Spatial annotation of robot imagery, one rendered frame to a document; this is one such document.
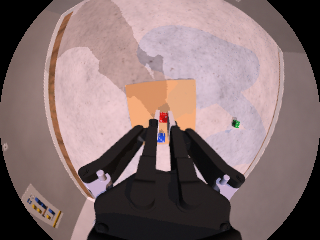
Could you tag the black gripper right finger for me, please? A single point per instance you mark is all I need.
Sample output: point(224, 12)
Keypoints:
point(210, 165)

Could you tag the green die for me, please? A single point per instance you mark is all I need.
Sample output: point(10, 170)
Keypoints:
point(235, 123)

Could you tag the red die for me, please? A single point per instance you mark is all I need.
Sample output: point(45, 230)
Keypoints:
point(163, 117)

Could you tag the orange flat mat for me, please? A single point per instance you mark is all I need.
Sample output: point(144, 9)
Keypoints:
point(178, 96)

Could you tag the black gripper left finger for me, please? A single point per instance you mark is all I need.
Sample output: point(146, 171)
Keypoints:
point(100, 174)

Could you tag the blue die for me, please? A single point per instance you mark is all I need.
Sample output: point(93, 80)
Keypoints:
point(161, 137)

